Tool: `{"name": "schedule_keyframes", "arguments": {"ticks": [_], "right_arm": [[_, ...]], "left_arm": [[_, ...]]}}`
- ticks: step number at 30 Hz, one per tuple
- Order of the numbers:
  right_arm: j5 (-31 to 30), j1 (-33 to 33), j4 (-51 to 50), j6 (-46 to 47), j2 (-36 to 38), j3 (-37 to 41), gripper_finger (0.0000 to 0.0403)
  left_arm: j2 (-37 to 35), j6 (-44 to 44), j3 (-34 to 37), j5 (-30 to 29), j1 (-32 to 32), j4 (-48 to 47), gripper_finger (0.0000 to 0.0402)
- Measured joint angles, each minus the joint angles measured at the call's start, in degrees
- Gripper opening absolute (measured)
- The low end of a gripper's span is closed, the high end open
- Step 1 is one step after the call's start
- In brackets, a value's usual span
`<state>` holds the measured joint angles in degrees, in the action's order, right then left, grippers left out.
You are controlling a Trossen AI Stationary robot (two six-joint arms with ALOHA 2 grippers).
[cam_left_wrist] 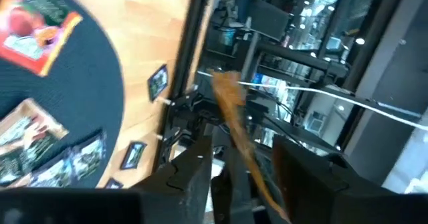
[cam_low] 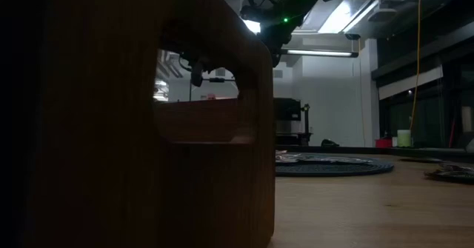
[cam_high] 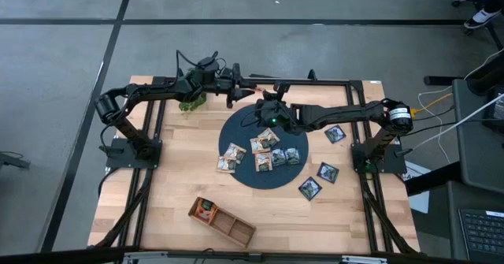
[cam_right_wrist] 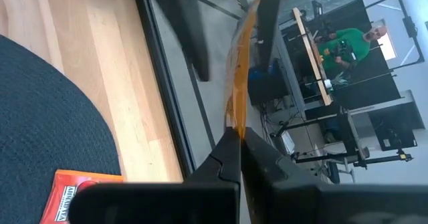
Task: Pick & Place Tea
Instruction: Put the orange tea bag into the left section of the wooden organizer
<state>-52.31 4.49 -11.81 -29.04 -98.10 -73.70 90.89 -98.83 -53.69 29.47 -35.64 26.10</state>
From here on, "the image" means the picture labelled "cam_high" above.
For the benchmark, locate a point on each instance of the white paper sheet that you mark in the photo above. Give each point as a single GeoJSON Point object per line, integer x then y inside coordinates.
{"type": "Point", "coordinates": [419, 201]}

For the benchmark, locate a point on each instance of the black floor stand foot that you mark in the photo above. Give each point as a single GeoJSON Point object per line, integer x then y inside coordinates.
{"type": "Point", "coordinates": [13, 162]}

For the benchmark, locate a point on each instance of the green potted plant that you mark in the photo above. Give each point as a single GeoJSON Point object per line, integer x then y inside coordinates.
{"type": "Point", "coordinates": [193, 104]}

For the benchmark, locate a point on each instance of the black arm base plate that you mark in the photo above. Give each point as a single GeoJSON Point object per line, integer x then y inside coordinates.
{"type": "Point", "coordinates": [116, 161]}
{"type": "Point", "coordinates": [397, 167]}

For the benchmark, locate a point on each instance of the silver aluminium bracket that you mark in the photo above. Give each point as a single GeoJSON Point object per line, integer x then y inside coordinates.
{"type": "Point", "coordinates": [364, 260]}
{"type": "Point", "coordinates": [145, 256]}

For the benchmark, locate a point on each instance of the black aluminium table frame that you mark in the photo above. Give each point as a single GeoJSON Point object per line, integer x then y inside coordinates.
{"type": "Point", "coordinates": [323, 82]}

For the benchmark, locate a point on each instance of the black laptop keyboard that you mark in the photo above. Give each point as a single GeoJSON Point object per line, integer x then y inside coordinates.
{"type": "Point", "coordinates": [484, 232]}

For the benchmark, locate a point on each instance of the round dark blue placemat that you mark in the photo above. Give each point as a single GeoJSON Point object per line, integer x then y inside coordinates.
{"type": "Point", "coordinates": [236, 136]}

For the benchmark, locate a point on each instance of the grey laptop table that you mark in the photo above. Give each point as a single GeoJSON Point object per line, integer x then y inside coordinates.
{"type": "Point", "coordinates": [453, 224]}

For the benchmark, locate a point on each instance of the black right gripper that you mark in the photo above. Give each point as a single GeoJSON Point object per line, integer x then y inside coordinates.
{"type": "Point", "coordinates": [279, 116]}

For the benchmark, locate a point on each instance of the black metal bar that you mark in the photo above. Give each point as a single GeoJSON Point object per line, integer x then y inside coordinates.
{"type": "Point", "coordinates": [433, 178]}
{"type": "Point", "coordinates": [441, 80]}

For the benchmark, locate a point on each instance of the wooden tea organizer box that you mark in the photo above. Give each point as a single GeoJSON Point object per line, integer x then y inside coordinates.
{"type": "Point", "coordinates": [232, 226]}

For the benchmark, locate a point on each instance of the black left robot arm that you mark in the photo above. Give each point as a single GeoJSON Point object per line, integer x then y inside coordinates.
{"type": "Point", "coordinates": [157, 91]}

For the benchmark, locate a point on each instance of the white sticker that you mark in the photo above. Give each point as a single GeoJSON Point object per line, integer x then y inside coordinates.
{"type": "Point", "coordinates": [376, 82]}

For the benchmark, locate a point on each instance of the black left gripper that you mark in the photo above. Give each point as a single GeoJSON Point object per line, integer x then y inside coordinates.
{"type": "Point", "coordinates": [216, 84]}

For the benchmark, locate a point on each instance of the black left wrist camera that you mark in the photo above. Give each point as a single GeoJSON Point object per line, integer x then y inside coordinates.
{"type": "Point", "coordinates": [207, 64]}

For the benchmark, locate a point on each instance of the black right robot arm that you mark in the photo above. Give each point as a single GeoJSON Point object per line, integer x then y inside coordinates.
{"type": "Point", "coordinates": [342, 112]}

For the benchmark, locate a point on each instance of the grey side table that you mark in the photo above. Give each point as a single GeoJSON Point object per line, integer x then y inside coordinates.
{"type": "Point", "coordinates": [476, 157]}

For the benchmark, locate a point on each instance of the person's leg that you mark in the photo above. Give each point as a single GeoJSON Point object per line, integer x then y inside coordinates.
{"type": "Point", "coordinates": [497, 2]}

